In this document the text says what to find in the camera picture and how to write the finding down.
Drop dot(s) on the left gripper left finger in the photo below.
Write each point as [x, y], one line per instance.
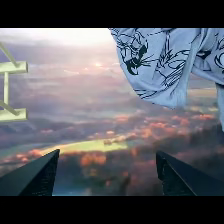
[33, 180]

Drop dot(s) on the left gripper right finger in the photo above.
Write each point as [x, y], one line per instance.
[186, 181]

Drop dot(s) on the lilac printed garment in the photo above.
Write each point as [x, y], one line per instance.
[156, 66]

